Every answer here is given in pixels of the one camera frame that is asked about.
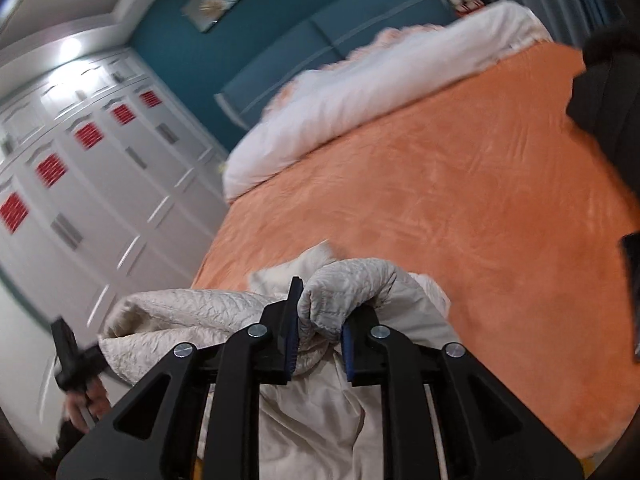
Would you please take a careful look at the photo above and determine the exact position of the white duvet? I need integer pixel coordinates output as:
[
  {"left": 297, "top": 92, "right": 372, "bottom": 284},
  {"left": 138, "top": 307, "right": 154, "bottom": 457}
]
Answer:
[{"left": 222, "top": 0, "right": 553, "bottom": 203}]

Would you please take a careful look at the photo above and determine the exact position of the person's left hand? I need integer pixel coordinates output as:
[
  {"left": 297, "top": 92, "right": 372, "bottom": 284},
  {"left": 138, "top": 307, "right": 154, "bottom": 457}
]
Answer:
[{"left": 65, "top": 375, "right": 112, "bottom": 433}]

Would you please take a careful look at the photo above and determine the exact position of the white wardrobe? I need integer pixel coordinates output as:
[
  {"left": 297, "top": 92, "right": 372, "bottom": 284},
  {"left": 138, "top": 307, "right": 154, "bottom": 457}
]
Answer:
[{"left": 0, "top": 35, "right": 231, "bottom": 361}]

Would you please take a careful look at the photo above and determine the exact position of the pink ruffled pillow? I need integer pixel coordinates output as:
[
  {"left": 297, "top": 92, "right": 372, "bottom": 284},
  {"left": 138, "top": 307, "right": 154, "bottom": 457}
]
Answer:
[
  {"left": 370, "top": 25, "right": 451, "bottom": 56},
  {"left": 270, "top": 55, "right": 371, "bottom": 111}
]

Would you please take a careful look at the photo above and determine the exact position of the black puffer jacket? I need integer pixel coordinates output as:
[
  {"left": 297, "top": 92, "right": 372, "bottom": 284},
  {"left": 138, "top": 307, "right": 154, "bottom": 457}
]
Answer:
[{"left": 565, "top": 25, "right": 640, "bottom": 196}]

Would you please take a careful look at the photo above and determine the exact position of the orange bed blanket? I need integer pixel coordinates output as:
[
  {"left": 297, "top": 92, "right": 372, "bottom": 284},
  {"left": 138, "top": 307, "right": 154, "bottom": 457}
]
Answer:
[{"left": 192, "top": 40, "right": 640, "bottom": 461}]

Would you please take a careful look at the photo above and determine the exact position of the white quilted jacket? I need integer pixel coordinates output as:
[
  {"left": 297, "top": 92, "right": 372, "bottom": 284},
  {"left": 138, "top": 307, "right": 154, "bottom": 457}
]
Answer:
[{"left": 99, "top": 241, "right": 461, "bottom": 480}]

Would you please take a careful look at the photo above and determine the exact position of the black smartphone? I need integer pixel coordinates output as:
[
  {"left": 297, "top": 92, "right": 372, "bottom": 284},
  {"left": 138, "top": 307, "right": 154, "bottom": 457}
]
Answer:
[{"left": 620, "top": 230, "right": 640, "bottom": 366}]

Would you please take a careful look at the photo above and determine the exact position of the blue padded headboard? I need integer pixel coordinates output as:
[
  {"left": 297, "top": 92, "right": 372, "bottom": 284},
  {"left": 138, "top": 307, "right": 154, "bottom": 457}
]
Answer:
[{"left": 215, "top": 0, "right": 471, "bottom": 131}]

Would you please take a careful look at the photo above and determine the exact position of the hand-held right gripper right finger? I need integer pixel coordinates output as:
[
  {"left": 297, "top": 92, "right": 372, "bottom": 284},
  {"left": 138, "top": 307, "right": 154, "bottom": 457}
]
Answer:
[{"left": 341, "top": 305, "right": 585, "bottom": 480}]

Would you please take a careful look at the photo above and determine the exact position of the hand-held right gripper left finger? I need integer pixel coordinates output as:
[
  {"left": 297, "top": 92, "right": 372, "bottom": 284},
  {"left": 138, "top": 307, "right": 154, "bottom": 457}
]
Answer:
[{"left": 56, "top": 276, "right": 305, "bottom": 480}]

